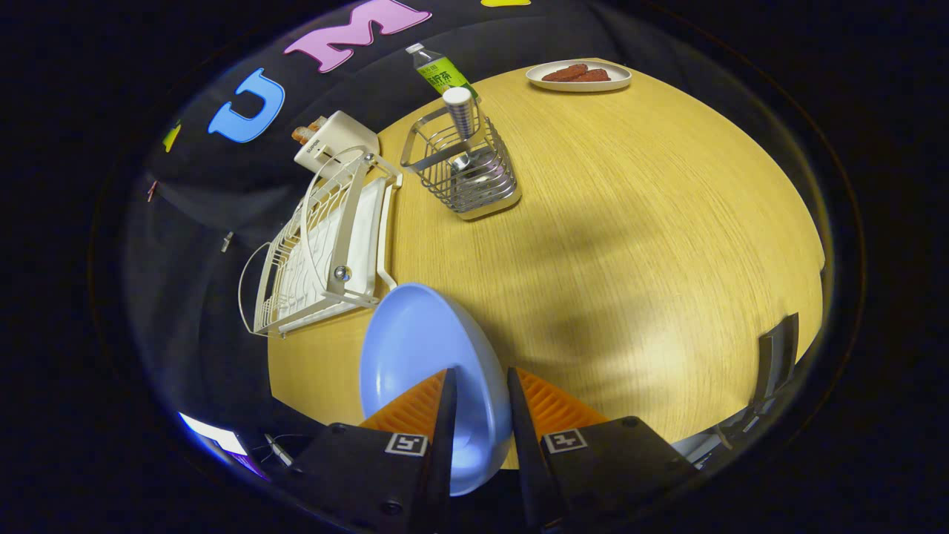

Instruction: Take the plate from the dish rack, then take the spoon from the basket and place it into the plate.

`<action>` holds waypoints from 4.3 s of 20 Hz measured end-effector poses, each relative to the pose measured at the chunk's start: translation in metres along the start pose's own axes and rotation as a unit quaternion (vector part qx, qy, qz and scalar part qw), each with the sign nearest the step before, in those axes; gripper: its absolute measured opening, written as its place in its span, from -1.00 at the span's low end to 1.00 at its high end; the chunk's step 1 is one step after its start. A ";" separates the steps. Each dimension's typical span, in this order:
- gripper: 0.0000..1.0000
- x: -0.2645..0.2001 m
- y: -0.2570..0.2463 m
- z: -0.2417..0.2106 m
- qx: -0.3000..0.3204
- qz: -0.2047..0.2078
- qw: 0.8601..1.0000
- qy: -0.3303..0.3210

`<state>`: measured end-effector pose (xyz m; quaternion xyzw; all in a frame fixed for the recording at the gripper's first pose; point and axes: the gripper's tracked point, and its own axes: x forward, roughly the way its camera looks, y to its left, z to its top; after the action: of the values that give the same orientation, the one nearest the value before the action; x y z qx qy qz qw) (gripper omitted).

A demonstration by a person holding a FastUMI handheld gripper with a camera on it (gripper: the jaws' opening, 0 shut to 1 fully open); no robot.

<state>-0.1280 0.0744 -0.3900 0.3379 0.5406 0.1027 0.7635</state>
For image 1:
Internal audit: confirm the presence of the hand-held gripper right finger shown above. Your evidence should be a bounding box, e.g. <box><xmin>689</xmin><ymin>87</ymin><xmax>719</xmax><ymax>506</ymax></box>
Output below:
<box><xmin>506</xmin><ymin>366</ymin><xmax>701</xmax><ymax>534</ymax></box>

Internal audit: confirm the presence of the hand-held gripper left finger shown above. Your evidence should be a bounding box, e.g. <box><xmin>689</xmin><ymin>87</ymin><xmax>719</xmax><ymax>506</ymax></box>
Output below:
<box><xmin>285</xmin><ymin>367</ymin><xmax>459</xmax><ymax>534</ymax></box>

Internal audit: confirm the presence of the blue plate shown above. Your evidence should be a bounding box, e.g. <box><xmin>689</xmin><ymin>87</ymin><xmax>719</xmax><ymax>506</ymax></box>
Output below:
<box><xmin>359</xmin><ymin>282</ymin><xmax>514</xmax><ymax>496</ymax></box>

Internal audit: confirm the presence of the white wire dish rack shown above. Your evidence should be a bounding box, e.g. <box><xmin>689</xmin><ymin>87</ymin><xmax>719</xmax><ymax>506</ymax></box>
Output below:
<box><xmin>237</xmin><ymin>146</ymin><xmax>403</xmax><ymax>339</ymax></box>

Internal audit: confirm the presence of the metal wire basket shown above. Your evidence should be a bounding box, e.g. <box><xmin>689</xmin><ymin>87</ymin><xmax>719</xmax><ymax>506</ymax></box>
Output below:
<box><xmin>400</xmin><ymin>104</ymin><xmax>523</xmax><ymax>221</ymax></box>

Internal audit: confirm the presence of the metal spoon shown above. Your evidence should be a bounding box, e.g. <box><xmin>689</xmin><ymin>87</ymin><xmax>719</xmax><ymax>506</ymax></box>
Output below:
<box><xmin>442</xmin><ymin>86</ymin><xmax>490</xmax><ymax>182</ymax></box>

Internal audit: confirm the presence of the white oval dish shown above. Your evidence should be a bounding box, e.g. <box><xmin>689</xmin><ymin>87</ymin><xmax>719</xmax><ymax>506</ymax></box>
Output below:
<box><xmin>526</xmin><ymin>59</ymin><xmax>633</xmax><ymax>93</ymax></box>

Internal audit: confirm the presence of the lit monitor screen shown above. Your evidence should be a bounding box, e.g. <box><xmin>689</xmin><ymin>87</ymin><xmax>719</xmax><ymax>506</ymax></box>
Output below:
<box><xmin>178</xmin><ymin>412</ymin><xmax>271</xmax><ymax>481</ymax></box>

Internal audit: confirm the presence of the dark chair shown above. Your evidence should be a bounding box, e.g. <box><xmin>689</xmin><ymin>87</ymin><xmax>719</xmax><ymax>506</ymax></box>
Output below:
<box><xmin>753</xmin><ymin>313</ymin><xmax>800</xmax><ymax>416</ymax></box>

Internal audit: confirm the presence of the white toaster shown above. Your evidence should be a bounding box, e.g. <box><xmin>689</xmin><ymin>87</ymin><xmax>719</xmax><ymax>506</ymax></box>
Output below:
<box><xmin>294</xmin><ymin>111</ymin><xmax>380</xmax><ymax>179</ymax></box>

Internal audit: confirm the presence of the black backdrop cloth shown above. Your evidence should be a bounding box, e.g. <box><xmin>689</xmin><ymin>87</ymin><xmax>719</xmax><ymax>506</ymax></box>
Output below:
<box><xmin>122</xmin><ymin>0</ymin><xmax>712</xmax><ymax>423</ymax></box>

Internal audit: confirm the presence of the green label drink bottle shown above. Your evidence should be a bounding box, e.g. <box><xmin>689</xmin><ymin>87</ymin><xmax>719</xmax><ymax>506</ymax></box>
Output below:
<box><xmin>406</xmin><ymin>42</ymin><xmax>480</xmax><ymax>105</ymax></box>

